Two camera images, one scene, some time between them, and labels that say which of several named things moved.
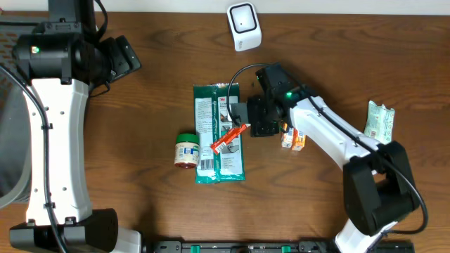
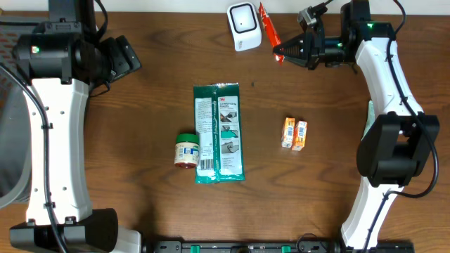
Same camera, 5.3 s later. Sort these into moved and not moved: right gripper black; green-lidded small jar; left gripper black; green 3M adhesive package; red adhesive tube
Moved: red adhesive tube; right gripper black
Not moved: green-lidded small jar; green 3M adhesive package; left gripper black
